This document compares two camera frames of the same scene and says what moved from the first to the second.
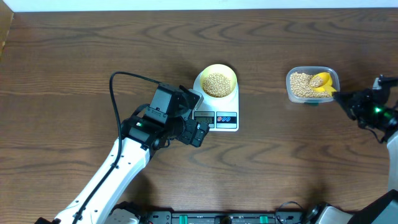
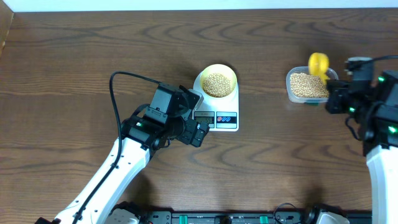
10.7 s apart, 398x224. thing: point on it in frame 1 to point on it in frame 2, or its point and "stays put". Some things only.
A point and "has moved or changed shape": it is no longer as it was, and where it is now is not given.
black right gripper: [357, 98] to [337, 93]
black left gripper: [190, 126] stays put
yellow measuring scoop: [327, 84] has moved or changed shape
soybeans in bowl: [217, 85] stays put
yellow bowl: [218, 81] stays put
